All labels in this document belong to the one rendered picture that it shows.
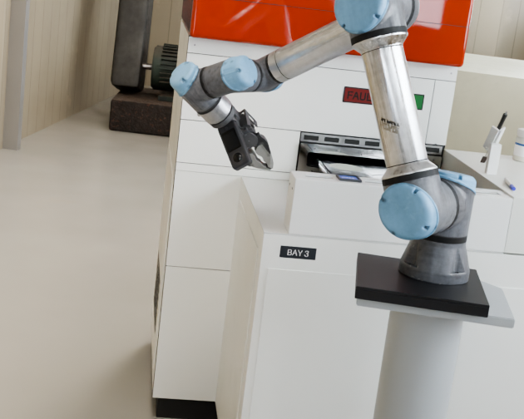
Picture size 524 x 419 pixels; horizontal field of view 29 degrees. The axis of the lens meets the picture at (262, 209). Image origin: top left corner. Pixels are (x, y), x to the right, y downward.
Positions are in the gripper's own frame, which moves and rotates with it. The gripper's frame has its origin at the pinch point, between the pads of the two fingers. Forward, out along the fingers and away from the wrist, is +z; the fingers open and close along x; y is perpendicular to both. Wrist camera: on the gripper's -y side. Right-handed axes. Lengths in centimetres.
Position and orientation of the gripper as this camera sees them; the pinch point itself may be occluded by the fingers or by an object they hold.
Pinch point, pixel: (269, 167)
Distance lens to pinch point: 252.9
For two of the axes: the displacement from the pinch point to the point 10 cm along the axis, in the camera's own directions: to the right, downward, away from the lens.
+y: -1.3, -6.8, 7.2
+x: -8.1, 4.9, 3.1
